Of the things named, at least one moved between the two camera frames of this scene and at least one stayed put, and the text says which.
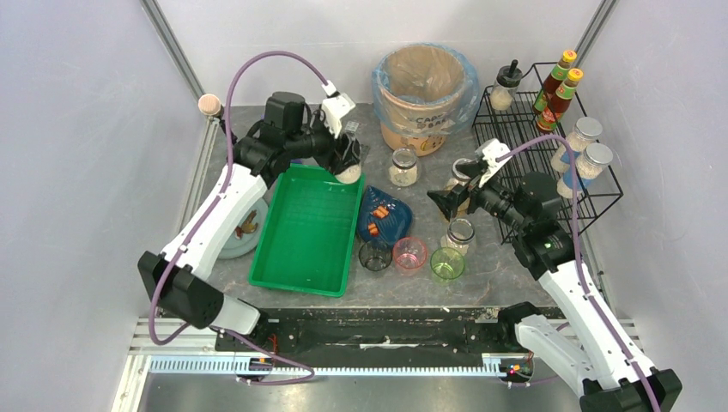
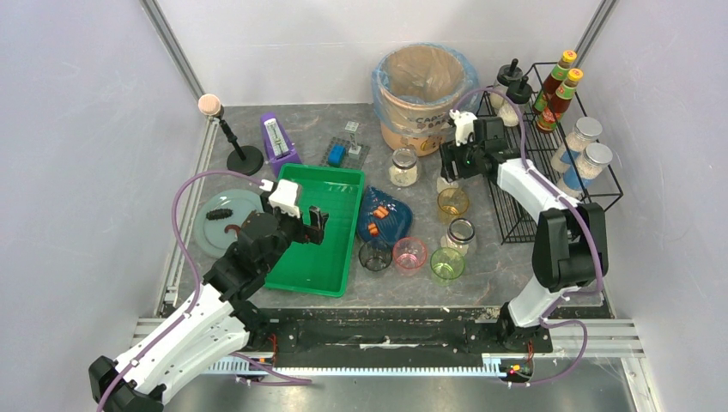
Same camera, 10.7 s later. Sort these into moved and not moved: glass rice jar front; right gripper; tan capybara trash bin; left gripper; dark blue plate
Moved: right gripper; left gripper
Not moved: tan capybara trash bin; dark blue plate; glass rice jar front
